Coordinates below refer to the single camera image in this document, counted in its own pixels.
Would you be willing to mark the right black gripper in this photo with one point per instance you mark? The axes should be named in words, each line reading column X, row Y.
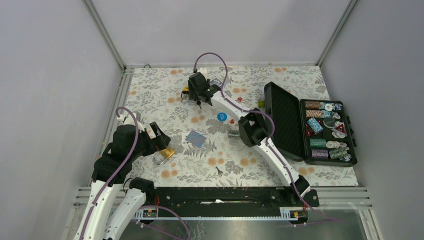
column 192, row 95

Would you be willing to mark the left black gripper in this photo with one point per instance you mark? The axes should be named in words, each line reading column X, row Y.
column 160, row 142

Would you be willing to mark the brass padlock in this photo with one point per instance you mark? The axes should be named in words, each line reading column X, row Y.
column 163, row 155

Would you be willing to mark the yellow padlock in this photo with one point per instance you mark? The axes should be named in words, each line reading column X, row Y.
column 184, row 92

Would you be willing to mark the orange padlock with key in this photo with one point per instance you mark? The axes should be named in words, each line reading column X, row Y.
column 198, row 105

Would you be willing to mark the small padlock key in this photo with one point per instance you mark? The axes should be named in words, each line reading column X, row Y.
column 219, row 172

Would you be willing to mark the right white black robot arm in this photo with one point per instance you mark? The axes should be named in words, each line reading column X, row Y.
column 253, row 130

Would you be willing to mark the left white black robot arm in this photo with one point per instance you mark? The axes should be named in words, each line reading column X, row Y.
column 129, row 142

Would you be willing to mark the blue playing card deck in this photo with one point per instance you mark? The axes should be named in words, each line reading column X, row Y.
column 216, row 83

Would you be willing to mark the blue playing card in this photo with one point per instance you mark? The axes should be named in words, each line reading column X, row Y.
column 195, row 138

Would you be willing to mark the blue round poker chip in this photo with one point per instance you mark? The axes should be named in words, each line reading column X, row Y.
column 222, row 117

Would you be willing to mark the patterned poker chip roll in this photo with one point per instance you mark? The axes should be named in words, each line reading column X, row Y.
column 233, row 134

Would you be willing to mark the yellow green small die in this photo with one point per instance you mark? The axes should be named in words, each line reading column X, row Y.
column 260, row 103

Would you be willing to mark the black poker chip case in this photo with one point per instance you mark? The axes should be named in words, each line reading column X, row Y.
column 310, row 130

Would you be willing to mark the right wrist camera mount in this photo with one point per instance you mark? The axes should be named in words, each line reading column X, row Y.
column 202, row 70

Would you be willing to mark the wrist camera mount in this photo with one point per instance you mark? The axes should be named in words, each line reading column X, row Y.
column 202, row 70
column 127, row 119

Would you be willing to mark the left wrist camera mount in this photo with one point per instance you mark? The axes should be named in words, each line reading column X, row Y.
column 127, row 119

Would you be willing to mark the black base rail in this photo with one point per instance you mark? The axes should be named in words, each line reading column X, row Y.
column 223, row 202

